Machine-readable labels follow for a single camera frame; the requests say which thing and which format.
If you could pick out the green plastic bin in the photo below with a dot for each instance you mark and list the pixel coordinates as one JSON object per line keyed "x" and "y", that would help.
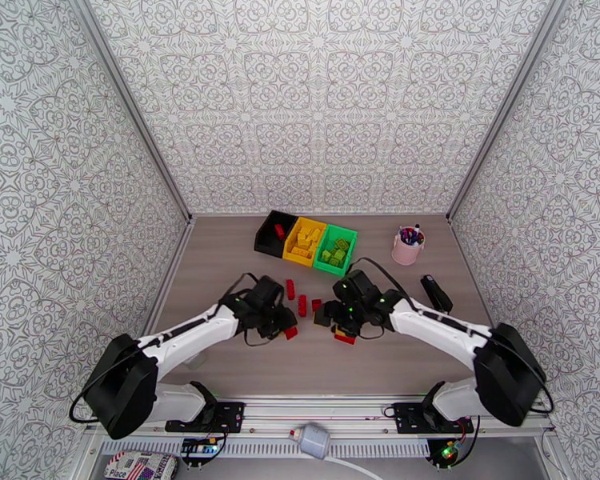
{"x": 325, "y": 267}

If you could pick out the black stapler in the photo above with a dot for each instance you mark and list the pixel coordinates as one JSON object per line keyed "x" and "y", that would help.
{"x": 435, "y": 293}

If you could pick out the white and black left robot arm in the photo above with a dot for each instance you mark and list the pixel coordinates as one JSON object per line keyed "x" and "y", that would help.
{"x": 195, "y": 333}

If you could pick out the aluminium table edge rail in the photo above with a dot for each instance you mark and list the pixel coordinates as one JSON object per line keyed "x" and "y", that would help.
{"x": 170, "y": 273}
{"x": 472, "y": 273}

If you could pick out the black-capped marker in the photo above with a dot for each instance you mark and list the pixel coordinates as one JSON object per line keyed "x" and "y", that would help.
{"x": 417, "y": 229}

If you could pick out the aluminium frame post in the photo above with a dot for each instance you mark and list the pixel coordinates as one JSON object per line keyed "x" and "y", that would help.
{"x": 133, "y": 106}
{"x": 509, "y": 106}

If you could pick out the small yellow lego brick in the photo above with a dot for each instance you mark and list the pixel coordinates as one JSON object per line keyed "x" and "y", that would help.
{"x": 316, "y": 234}

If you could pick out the red lego brick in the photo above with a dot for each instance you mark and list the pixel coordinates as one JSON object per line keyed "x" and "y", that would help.
{"x": 291, "y": 333}
{"x": 316, "y": 304}
{"x": 349, "y": 339}
{"x": 302, "y": 304}
{"x": 279, "y": 231}
{"x": 290, "y": 289}

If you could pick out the pink pen cup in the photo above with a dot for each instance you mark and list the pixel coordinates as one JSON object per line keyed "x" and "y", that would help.
{"x": 406, "y": 251}

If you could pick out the black plastic bin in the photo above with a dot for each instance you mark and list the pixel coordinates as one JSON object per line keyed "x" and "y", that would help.
{"x": 267, "y": 238}

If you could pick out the green lego brick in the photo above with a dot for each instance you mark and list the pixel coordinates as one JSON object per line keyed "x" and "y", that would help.
{"x": 326, "y": 254}
{"x": 334, "y": 263}
{"x": 343, "y": 243}
{"x": 339, "y": 255}

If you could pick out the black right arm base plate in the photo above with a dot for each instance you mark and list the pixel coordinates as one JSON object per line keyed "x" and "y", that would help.
{"x": 407, "y": 417}

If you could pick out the yellow plastic bin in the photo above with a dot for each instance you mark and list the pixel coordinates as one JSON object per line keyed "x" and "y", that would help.
{"x": 294, "y": 258}

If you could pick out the flag-print fabric pouch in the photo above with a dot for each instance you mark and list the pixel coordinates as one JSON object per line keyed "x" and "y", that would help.
{"x": 140, "y": 466}

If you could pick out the small circuit board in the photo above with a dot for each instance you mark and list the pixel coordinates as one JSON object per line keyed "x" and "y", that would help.
{"x": 450, "y": 451}
{"x": 200, "y": 447}

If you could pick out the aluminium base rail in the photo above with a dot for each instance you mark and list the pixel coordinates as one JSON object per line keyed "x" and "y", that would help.
{"x": 320, "y": 411}

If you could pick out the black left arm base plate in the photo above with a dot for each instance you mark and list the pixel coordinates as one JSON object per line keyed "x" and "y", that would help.
{"x": 225, "y": 416}

